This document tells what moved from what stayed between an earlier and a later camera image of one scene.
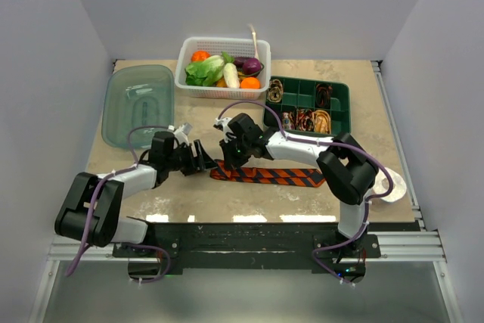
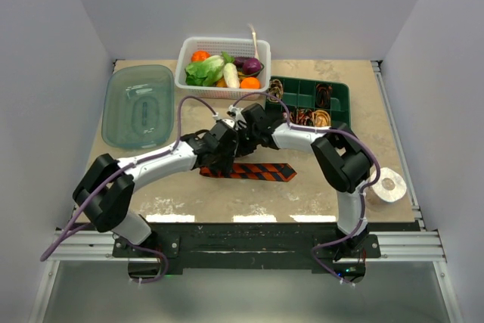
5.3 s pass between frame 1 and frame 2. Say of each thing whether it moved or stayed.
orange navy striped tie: moved
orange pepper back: stayed
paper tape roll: stayed
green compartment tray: stayed
